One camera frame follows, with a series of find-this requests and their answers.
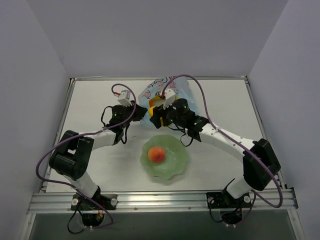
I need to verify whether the light blue plastic bag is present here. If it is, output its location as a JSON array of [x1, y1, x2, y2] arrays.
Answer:
[[138, 76, 199, 115]]

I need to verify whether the pink fake peach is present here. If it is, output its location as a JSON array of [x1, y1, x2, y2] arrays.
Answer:
[[148, 146, 166, 163]]

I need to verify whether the yellow fake lemon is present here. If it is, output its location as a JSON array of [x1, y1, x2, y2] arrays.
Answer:
[[148, 106, 155, 117]]

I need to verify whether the yellow fake banana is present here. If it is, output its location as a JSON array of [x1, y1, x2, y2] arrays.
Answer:
[[148, 96, 165, 108]]

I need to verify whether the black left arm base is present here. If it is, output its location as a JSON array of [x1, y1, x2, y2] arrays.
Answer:
[[67, 193, 118, 235]]

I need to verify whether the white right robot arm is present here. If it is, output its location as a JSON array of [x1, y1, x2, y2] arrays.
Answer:
[[148, 98, 281, 207]]

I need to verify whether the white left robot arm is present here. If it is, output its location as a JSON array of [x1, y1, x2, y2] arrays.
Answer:
[[49, 100, 148, 210]]

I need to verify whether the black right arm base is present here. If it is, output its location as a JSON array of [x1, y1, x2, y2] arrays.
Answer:
[[206, 179, 256, 228]]

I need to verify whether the green scalloped glass bowl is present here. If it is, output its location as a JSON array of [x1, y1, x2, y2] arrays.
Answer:
[[140, 134, 191, 181]]

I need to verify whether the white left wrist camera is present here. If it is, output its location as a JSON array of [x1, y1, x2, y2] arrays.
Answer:
[[117, 90, 132, 107]]

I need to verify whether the aluminium front rail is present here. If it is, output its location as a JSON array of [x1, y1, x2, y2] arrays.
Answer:
[[26, 187, 299, 215]]

